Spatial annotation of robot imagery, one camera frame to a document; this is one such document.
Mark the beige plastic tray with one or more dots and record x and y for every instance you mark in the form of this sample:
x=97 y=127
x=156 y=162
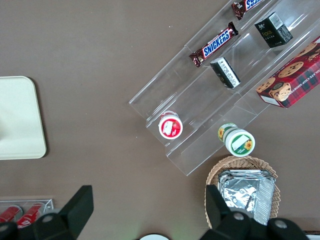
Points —
x=20 y=117

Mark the aluminium foil tray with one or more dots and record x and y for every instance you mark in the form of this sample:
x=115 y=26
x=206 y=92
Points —
x=245 y=195

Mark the light wicker basket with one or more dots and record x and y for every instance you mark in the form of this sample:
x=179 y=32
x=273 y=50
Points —
x=215 y=172

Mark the small black carton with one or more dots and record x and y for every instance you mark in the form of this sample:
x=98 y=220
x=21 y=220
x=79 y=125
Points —
x=225 y=72
x=273 y=30

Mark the clear acrylic bottle rack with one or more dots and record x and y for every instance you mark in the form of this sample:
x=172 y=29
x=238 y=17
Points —
x=48 y=203

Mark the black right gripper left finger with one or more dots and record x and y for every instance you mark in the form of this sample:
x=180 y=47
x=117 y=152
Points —
x=75 y=210

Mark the green lid yogurt cup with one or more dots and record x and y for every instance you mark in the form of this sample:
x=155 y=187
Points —
x=240 y=143

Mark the red tartan cookie box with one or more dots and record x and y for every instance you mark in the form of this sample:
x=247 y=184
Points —
x=295 y=77

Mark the red lid yogurt cup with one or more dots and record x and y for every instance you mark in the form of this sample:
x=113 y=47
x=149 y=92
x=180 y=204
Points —
x=170 y=128

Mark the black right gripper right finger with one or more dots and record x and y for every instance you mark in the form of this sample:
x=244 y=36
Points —
x=220 y=215

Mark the Snickers chocolate bar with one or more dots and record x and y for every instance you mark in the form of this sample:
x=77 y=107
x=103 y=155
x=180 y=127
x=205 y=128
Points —
x=215 y=45
x=246 y=6

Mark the clear acrylic stepped shelf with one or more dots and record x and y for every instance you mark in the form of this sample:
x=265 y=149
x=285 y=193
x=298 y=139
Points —
x=200 y=105

